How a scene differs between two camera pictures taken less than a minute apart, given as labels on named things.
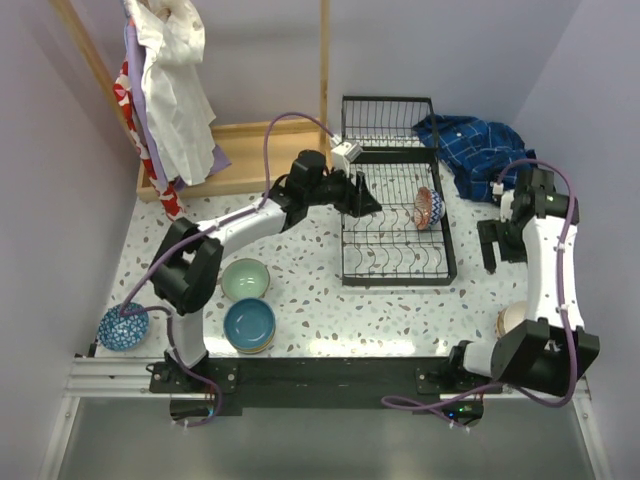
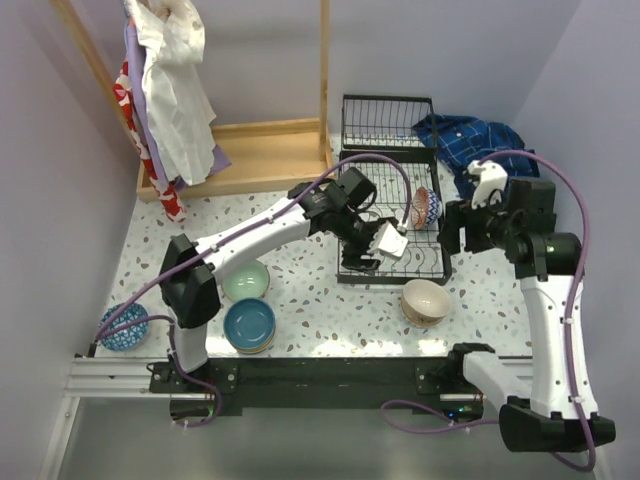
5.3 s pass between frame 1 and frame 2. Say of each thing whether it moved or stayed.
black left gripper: moved
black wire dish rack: stayed
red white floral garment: stayed
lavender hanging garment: stayed
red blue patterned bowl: stayed
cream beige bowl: moved
